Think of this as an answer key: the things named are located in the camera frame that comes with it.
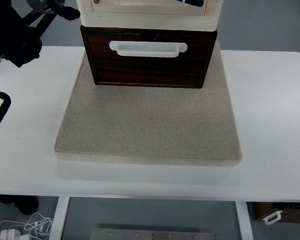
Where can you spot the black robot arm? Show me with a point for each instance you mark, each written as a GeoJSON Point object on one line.
{"type": "Point", "coordinates": [20, 37]}

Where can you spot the black white robotic index finger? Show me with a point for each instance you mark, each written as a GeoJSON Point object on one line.
{"type": "Point", "coordinates": [196, 3]}

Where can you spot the cream upper cabinet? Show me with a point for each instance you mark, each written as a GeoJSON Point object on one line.
{"type": "Point", "coordinates": [150, 14]}

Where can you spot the white power adapter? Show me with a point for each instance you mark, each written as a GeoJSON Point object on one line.
{"type": "Point", "coordinates": [9, 234]}

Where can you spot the white drawer handle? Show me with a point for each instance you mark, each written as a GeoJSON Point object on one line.
{"type": "Point", "coordinates": [148, 49]}

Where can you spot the white table frame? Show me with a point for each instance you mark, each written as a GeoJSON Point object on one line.
{"type": "Point", "coordinates": [63, 204]}

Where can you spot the dark wooden cabinet base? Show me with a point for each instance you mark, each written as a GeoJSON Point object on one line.
{"type": "Point", "coordinates": [150, 30]}

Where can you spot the beige felt mat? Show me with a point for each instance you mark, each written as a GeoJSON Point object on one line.
{"type": "Point", "coordinates": [151, 125]}

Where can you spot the brown box with white handle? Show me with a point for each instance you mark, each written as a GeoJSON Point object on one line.
{"type": "Point", "coordinates": [272, 212]}

